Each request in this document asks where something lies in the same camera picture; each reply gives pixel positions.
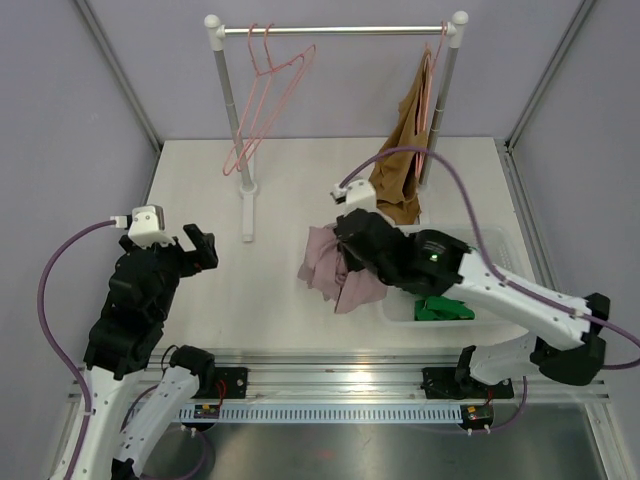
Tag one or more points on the white plastic basket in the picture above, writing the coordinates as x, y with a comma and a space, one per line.
397, 310

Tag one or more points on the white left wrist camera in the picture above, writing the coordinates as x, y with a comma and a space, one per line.
145, 226

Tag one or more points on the brown tank top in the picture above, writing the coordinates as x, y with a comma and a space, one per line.
395, 178

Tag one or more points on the white clothes rack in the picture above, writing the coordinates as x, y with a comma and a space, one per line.
218, 32

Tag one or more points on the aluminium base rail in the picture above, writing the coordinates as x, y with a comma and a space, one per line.
333, 388

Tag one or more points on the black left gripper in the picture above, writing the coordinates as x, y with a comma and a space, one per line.
205, 257

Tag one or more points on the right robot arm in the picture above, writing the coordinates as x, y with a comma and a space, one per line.
560, 343

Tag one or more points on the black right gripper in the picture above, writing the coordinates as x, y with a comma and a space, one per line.
350, 261

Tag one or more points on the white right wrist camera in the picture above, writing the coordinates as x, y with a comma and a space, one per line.
358, 194

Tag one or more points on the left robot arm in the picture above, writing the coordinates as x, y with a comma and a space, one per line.
140, 294

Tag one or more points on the pink wire hanger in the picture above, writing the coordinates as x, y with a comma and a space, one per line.
248, 135
428, 67
286, 80

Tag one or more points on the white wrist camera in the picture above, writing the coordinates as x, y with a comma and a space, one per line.
145, 226
358, 194

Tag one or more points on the green tank top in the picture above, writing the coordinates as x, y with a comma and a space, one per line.
438, 308

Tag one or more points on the mauve pink tank top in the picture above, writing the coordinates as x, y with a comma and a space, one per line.
324, 269

